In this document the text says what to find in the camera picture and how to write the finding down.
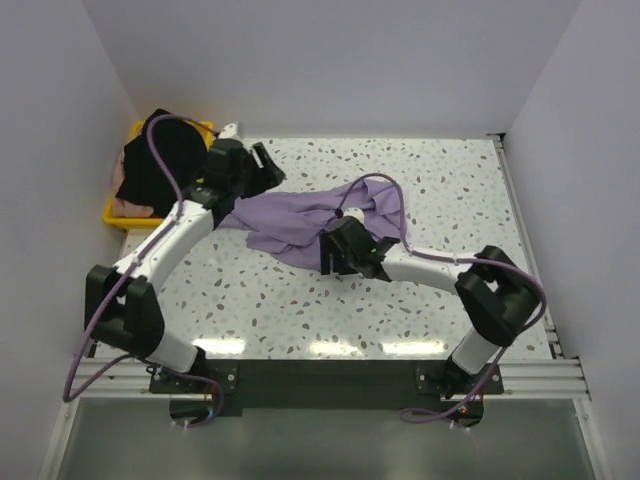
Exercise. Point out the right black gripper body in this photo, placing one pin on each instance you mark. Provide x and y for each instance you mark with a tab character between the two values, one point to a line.
344	262

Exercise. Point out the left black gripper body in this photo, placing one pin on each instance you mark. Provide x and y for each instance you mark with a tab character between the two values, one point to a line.
254	179

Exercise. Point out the purple t shirt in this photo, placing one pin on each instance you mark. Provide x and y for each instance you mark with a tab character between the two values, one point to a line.
288	225

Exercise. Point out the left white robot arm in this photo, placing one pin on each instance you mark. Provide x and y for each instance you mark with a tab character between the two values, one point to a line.
122	309

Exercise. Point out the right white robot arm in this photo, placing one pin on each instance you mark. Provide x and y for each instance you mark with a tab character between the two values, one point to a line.
499	298

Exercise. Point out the black t shirt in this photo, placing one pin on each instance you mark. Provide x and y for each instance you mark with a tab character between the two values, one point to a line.
182	151

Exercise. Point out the pink t shirt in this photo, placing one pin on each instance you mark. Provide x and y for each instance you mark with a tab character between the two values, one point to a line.
123	208

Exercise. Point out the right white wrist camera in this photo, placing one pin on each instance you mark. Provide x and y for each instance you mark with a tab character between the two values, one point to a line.
352	212

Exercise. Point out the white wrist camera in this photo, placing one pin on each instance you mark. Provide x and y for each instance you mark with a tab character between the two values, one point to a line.
231	131
352	212

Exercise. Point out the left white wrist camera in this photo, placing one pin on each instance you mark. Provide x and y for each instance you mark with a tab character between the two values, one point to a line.
231	131

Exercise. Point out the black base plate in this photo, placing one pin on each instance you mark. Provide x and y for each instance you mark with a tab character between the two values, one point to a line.
227	387

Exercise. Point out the aluminium frame rail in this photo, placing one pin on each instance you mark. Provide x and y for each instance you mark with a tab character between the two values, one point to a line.
555	379

